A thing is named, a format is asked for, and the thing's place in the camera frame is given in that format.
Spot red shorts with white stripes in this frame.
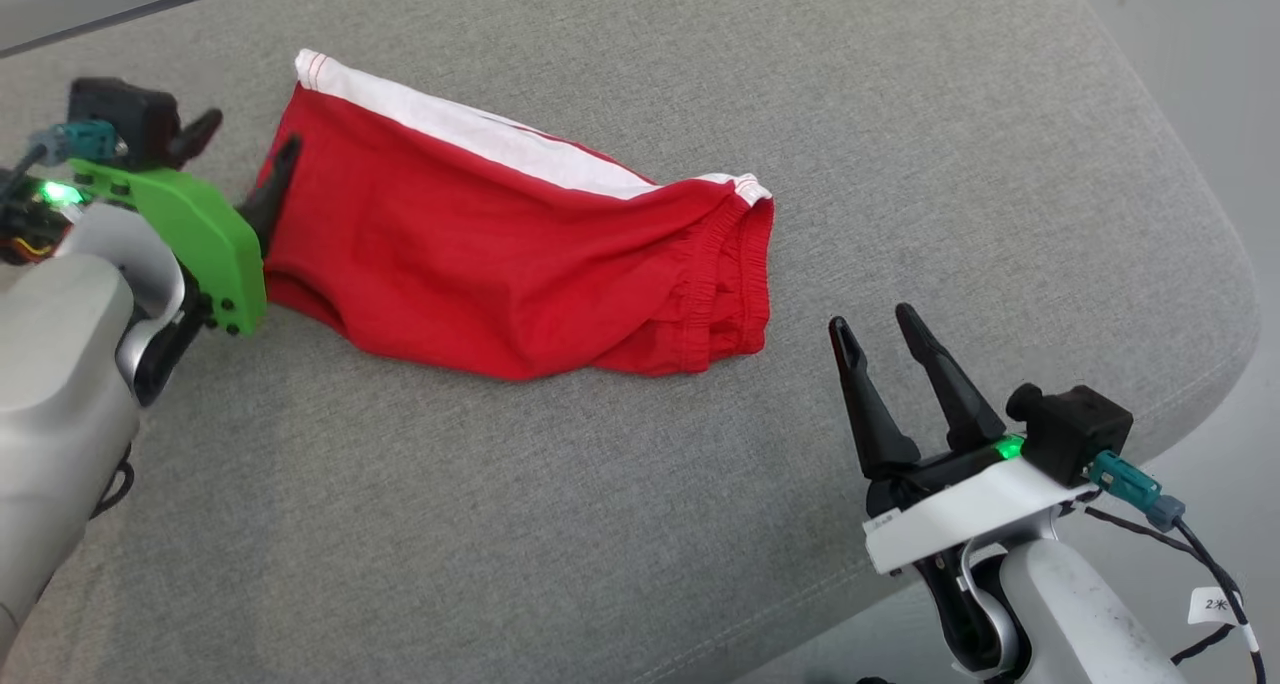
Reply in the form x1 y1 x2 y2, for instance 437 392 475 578
255 49 776 382

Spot left camera cable teal plug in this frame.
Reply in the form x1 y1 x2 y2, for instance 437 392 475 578
0 119 123 205

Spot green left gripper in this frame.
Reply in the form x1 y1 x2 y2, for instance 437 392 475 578
70 109 303 337

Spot black coiled left arm cable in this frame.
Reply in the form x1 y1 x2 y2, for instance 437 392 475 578
93 449 138 520

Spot white right cable tag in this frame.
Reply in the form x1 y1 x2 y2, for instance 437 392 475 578
1188 586 1246 625

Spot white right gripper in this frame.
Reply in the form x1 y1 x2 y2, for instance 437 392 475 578
828 304 1096 575

